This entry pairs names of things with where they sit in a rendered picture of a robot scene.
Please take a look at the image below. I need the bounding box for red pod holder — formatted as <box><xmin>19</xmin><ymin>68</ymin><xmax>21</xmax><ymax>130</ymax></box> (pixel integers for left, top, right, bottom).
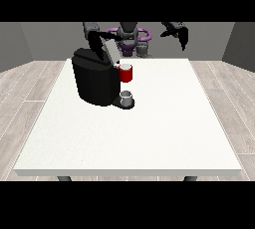
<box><xmin>118</xmin><ymin>63</ymin><xmax>134</xmax><ymax>84</ymax></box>

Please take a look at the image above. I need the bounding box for black coffee machine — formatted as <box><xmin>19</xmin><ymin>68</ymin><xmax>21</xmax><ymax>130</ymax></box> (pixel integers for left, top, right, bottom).
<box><xmin>71</xmin><ymin>47</ymin><xmax>135</xmax><ymax>110</ymax></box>

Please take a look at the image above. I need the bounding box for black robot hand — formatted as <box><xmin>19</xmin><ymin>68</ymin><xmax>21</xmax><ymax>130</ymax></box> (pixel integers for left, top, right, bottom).
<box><xmin>87</xmin><ymin>30</ymin><xmax>123</xmax><ymax>62</ymax></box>
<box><xmin>160</xmin><ymin>22</ymin><xmax>189</xmax><ymax>52</ymax></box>

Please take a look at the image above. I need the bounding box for small grey cup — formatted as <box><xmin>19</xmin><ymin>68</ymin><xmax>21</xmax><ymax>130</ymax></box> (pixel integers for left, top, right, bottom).
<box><xmin>120</xmin><ymin>90</ymin><xmax>133</xmax><ymax>107</ymax></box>

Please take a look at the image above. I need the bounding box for grey and purple robot trunk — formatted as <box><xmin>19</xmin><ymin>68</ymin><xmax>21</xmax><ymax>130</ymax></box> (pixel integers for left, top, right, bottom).
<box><xmin>105</xmin><ymin>22</ymin><xmax>154</xmax><ymax>59</ymax></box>

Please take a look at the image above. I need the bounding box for pale grey machine lid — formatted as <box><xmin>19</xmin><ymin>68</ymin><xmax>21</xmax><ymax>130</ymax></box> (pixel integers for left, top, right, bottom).
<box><xmin>100</xmin><ymin>38</ymin><xmax>122</xmax><ymax>66</ymax></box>

